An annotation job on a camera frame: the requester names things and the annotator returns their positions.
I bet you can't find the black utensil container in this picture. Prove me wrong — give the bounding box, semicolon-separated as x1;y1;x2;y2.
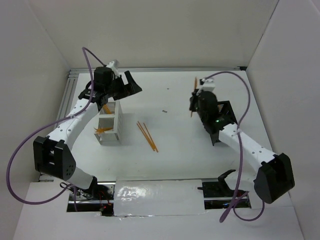
203;100;238;146

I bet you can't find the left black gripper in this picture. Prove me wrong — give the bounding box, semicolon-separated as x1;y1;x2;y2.
105;70;142;101

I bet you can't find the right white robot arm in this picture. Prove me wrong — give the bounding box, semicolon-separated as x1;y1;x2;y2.
189;89;295;204

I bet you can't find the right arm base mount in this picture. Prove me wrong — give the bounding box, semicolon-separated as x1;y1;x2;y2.
197;169;236;210

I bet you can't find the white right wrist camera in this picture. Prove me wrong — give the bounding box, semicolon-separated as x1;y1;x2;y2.
196;77;216;95

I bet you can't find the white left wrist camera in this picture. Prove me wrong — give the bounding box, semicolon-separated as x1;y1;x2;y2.
106;59;120;77

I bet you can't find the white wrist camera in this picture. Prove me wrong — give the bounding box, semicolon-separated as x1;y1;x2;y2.
196;77;216;95
106;59;120;77

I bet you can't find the aluminium rail at back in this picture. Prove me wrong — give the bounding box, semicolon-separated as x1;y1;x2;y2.
68;65;247;74

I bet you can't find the white tape sheet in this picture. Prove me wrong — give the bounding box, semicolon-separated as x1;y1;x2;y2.
113;179;205;217

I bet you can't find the white utensil container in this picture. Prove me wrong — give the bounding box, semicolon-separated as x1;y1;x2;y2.
94;100;123;146

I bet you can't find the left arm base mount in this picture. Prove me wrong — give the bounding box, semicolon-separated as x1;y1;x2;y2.
66;181;116;217

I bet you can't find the orange chopstick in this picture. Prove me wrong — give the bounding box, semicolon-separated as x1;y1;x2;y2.
143;123;159;153
137;121;156;151

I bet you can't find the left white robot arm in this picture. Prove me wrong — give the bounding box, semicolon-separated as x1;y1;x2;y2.
33;66;142;200

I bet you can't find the orange spoon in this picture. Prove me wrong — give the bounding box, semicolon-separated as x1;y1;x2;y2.
103;104;112;114

